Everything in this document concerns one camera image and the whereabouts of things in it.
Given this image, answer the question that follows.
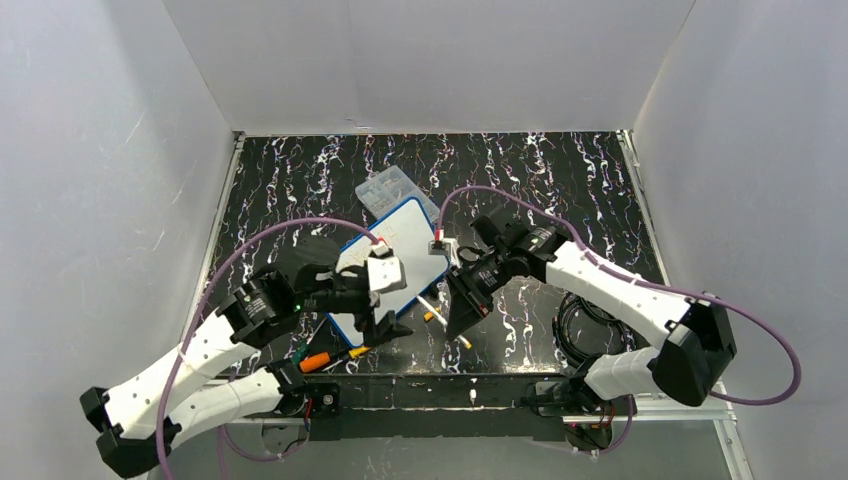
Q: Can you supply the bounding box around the white marker pen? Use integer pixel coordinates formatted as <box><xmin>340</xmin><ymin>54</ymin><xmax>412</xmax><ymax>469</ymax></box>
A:
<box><xmin>416</xmin><ymin>295</ymin><xmax>472</xmax><ymax>349</ymax></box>

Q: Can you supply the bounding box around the blue-framed whiteboard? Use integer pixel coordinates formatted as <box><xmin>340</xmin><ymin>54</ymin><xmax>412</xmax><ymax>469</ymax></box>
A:
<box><xmin>328</xmin><ymin>197</ymin><xmax>449</xmax><ymax>347</ymax></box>

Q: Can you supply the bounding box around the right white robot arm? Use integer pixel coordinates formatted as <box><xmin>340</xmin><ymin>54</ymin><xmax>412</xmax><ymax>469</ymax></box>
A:
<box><xmin>446</xmin><ymin>214</ymin><xmax>736</xmax><ymax>407</ymax></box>

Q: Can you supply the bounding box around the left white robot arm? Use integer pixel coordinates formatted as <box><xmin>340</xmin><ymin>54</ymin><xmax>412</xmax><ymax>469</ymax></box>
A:
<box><xmin>80</xmin><ymin>256</ymin><xmax>412</xmax><ymax>479</ymax></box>

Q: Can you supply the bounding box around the clear plastic organizer box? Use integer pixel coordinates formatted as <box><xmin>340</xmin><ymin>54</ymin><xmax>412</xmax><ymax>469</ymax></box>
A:
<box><xmin>354</xmin><ymin>166</ymin><xmax>439</xmax><ymax>223</ymax></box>

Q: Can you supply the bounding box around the yellow-handled screwdriver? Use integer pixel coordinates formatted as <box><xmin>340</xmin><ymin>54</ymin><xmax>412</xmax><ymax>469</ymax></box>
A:
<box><xmin>324</xmin><ymin>346</ymin><xmax>371</xmax><ymax>371</ymax></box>

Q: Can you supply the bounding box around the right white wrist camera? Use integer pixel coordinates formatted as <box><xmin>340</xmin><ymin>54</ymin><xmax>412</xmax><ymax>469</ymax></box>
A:
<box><xmin>428</xmin><ymin>228</ymin><xmax>462</xmax><ymax>268</ymax></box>

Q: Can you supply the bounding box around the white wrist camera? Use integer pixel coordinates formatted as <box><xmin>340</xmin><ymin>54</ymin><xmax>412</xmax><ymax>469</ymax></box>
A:
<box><xmin>428</xmin><ymin>228</ymin><xmax>462</xmax><ymax>268</ymax></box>
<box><xmin>365</xmin><ymin>240</ymin><xmax>407</xmax><ymax>294</ymax></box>

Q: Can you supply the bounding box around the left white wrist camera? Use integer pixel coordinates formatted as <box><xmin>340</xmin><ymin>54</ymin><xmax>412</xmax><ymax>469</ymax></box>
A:
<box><xmin>365</xmin><ymin>240</ymin><xmax>407</xmax><ymax>294</ymax></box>

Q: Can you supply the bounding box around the orange-handled screwdriver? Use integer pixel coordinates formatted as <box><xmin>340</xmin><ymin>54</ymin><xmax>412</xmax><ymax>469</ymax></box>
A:
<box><xmin>299</xmin><ymin>351</ymin><xmax>338</xmax><ymax>374</ymax></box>

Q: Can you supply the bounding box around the green-handled screwdriver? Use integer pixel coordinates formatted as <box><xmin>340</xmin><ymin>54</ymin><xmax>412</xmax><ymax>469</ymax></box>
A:
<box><xmin>290</xmin><ymin>318</ymin><xmax>327</xmax><ymax>364</ymax></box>

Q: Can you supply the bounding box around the black coiled cable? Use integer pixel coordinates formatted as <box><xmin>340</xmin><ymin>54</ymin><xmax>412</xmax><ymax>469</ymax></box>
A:
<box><xmin>551</xmin><ymin>291</ymin><xmax>637</xmax><ymax>372</ymax></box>

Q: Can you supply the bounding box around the aluminium frame rail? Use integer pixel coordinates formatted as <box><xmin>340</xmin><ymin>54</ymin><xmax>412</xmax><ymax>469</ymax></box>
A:
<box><xmin>219</xmin><ymin>373</ymin><xmax>730</xmax><ymax>464</ymax></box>

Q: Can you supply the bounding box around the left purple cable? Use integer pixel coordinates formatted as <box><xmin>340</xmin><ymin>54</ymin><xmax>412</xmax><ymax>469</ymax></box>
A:
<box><xmin>154</xmin><ymin>217</ymin><xmax>387</xmax><ymax>480</ymax></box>

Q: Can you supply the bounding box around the purple cable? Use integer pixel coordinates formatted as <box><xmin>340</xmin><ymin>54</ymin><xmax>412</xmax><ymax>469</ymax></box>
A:
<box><xmin>433</xmin><ymin>185</ymin><xmax>803</xmax><ymax>458</ymax></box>
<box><xmin>154</xmin><ymin>217</ymin><xmax>387</xmax><ymax>480</ymax></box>

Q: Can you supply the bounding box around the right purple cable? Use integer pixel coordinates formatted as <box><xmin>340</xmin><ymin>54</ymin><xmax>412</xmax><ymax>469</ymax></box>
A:
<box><xmin>433</xmin><ymin>185</ymin><xmax>803</xmax><ymax>458</ymax></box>

